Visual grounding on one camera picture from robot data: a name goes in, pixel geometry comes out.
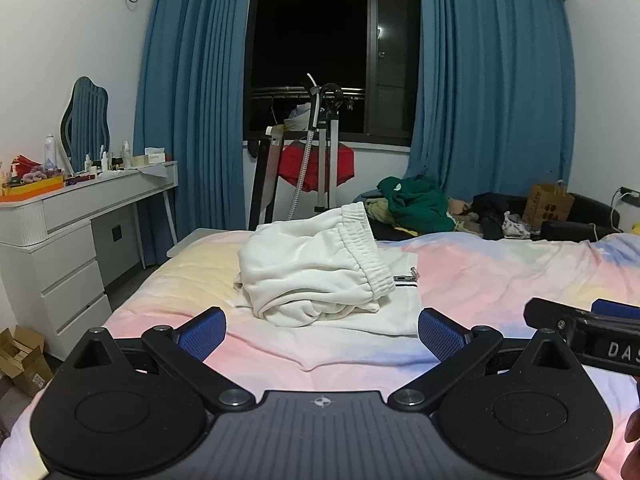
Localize black sofa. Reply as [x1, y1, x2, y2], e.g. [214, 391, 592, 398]
[357, 190, 622, 244]

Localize person's right hand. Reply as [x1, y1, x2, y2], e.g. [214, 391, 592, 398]
[620, 379, 640, 480]

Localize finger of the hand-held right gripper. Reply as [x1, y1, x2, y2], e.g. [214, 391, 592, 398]
[591, 298, 640, 322]
[524, 297, 592, 335]

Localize brown paper bag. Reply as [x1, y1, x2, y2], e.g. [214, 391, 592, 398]
[522, 182, 576, 229]

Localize pale cloth on rack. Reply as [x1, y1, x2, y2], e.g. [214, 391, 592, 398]
[285, 102, 314, 132]

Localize wavy framed mirror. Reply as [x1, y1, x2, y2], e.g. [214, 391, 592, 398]
[60, 76, 111, 171]

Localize blue curtain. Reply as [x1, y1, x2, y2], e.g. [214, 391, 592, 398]
[132, 0, 256, 235]
[407, 0, 576, 235]

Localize brown folded board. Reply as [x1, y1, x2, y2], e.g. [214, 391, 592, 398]
[248, 127, 286, 231]

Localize wall socket with charger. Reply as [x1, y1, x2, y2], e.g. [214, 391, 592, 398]
[592, 186, 640, 241]

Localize white dressing table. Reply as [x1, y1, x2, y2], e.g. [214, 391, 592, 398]
[0, 161, 179, 362]

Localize green garment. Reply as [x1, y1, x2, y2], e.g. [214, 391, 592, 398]
[376, 176, 454, 234]

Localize white printed cloth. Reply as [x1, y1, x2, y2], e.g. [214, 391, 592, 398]
[502, 211, 532, 240]

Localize garment steamer stand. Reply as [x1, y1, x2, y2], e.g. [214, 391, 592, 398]
[287, 74, 347, 220]

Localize cardboard boxes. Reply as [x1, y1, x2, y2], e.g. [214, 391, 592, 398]
[0, 325, 54, 399]

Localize red box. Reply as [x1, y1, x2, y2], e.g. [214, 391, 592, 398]
[11, 154, 44, 176]

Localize orange tray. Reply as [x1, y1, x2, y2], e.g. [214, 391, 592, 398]
[0, 175, 66, 204]

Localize white pants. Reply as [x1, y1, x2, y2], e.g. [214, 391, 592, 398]
[234, 202, 422, 337]

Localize yellowish garment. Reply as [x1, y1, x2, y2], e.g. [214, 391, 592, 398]
[364, 197, 397, 224]

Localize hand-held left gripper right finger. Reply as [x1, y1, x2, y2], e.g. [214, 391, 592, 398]
[387, 307, 586, 413]

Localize tissue box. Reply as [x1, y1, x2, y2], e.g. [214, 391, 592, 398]
[132, 147, 167, 167]

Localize red garment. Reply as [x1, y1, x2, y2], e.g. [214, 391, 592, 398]
[278, 142, 356, 194]

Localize pastel rainbow blanket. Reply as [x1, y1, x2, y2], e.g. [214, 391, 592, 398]
[10, 227, 640, 480]

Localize black clothes pile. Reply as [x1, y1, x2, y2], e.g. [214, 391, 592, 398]
[470, 192, 527, 240]

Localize dark window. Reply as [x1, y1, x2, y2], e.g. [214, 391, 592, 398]
[243, 0, 422, 147]

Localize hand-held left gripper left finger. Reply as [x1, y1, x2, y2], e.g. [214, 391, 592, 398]
[62, 306, 257, 413]

